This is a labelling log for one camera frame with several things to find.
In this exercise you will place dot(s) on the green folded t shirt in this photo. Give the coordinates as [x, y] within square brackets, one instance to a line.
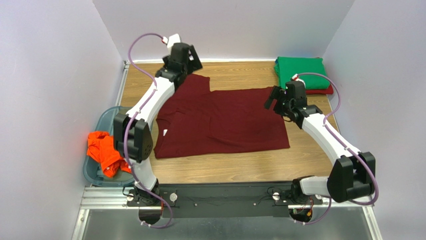
[287, 67]

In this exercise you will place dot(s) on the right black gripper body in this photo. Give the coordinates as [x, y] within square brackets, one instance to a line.
[276, 99]

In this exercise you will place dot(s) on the teal plastic bin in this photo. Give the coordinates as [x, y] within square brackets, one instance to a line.
[132, 138]

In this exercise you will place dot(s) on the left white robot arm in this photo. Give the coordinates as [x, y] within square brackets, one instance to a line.
[152, 101]

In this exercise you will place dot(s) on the red folded t shirt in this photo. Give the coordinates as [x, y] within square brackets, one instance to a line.
[327, 91]

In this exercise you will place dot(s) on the maroon t shirt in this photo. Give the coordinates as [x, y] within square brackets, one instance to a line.
[198, 121]

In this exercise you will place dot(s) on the aluminium rail frame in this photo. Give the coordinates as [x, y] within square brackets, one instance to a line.
[104, 215]

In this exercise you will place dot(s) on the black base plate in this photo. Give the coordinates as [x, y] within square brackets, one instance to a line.
[225, 200]

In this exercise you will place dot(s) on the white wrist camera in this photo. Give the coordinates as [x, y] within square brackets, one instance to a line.
[170, 41]
[296, 77]

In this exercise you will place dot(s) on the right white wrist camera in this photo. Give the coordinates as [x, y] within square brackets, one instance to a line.
[296, 77]

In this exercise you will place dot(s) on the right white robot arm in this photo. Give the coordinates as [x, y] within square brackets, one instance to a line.
[353, 172]

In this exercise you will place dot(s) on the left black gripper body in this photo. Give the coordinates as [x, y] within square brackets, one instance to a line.
[193, 58]

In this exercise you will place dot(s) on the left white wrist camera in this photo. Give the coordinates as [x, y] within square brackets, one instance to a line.
[170, 41]

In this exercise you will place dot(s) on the orange t shirt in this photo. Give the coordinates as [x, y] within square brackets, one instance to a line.
[101, 149]

